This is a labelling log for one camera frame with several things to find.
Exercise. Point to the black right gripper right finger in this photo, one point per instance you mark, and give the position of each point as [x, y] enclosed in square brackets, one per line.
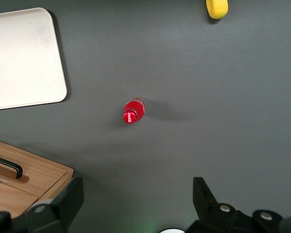
[208, 213]

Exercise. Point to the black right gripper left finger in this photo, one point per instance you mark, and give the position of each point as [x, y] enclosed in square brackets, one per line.
[55, 213]

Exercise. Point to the oak wooden drawer cabinet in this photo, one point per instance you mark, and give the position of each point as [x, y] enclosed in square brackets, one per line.
[53, 185]

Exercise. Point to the red cola bottle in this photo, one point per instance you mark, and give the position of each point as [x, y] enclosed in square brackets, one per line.
[133, 111]

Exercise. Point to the beige plastic tray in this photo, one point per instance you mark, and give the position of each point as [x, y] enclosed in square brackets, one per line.
[21, 60]

